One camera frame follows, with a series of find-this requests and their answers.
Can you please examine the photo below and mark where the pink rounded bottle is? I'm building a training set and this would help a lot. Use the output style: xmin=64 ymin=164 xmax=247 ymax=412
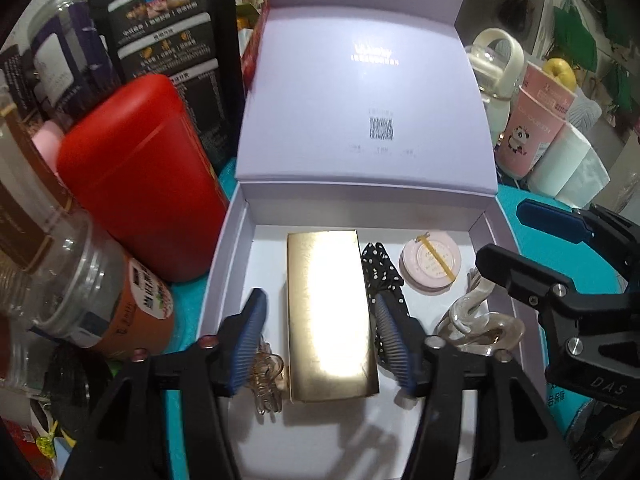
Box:
xmin=32 ymin=120 xmax=69 ymax=182

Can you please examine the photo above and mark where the round pink compact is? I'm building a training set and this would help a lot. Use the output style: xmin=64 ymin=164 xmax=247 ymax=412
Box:
xmin=399 ymin=230 xmax=462 ymax=294

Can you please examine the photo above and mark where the white toilet paper roll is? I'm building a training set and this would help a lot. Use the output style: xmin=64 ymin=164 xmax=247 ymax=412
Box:
xmin=527 ymin=122 xmax=594 ymax=197
xmin=555 ymin=147 xmax=612 ymax=207

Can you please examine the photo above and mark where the black printed food pouch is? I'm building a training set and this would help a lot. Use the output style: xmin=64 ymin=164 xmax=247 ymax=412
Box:
xmin=87 ymin=0 xmax=242 ymax=172

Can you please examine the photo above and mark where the clear jar with orange contents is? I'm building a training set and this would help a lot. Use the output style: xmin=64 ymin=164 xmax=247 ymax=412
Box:
xmin=10 ymin=210 xmax=177 ymax=362

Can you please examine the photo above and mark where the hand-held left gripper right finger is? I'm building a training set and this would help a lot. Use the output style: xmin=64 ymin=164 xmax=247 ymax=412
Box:
xmin=375 ymin=292 xmax=584 ymax=480

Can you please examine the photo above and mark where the red snack packet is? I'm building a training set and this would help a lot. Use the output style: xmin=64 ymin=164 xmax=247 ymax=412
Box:
xmin=0 ymin=420 xmax=42 ymax=462

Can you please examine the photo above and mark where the brown label clear jar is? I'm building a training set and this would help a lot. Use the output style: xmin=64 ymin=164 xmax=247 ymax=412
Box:
xmin=0 ymin=105 xmax=77 ymax=272

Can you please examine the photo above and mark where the beige marbled hair claw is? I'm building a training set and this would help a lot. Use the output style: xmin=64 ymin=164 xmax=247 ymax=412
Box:
xmin=432 ymin=269 xmax=526 ymax=359

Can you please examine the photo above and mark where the red plastic canister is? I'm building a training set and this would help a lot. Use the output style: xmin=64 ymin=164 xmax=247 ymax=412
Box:
xmin=56 ymin=74 xmax=232 ymax=282

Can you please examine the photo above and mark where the white bottle with loop handle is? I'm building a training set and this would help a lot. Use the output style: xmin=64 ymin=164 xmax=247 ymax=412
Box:
xmin=465 ymin=27 xmax=524 ymax=147

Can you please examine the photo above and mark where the gold rectangular box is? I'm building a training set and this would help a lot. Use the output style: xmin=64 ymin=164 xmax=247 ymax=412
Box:
xmin=286 ymin=230 xmax=381 ymax=404

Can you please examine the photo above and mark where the dark label clear jar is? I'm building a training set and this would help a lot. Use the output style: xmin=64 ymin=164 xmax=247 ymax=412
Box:
xmin=0 ymin=45 xmax=37 ymax=112

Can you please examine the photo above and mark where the pink panda print cup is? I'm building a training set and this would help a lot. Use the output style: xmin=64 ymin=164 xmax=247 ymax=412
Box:
xmin=492 ymin=85 xmax=566 ymax=179

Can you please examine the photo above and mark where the yellow rubber band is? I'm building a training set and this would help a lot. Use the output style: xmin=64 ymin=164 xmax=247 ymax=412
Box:
xmin=416 ymin=233 xmax=457 ymax=282

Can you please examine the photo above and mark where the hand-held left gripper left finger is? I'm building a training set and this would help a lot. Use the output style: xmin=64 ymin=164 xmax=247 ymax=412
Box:
xmin=60 ymin=287 xmax=269 ymax=480

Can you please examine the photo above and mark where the clear brown hair claw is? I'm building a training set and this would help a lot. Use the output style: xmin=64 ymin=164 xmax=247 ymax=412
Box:
xmin=245 ymin=342 xmax=289 ymax=417

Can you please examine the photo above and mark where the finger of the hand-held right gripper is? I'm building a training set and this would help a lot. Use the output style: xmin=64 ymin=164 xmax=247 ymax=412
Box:
xmin=517 ymin=199 xmax=640 ymax=283
xmin=475 ymin=244 xmax=636 ymax=343

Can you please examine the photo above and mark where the lavender gift box with lid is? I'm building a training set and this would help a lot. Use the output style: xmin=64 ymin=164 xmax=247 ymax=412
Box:
xmin=197 ymin=0 xmax=547 ymax=480

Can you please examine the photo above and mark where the yellow round fruit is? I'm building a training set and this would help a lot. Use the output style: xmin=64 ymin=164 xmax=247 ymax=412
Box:
xmin=542 ymin=57 xmax=579 ymax=92

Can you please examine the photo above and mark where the black polka dot scrunchie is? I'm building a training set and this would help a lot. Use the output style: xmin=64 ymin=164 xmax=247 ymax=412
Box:
xmin=361 ymin=242 xmax=409 ymax=361

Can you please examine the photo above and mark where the purple label clear jar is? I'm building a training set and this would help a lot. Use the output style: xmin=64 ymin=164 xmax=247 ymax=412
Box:
xmin=27 ymin=0 xmax=124 ymax=122

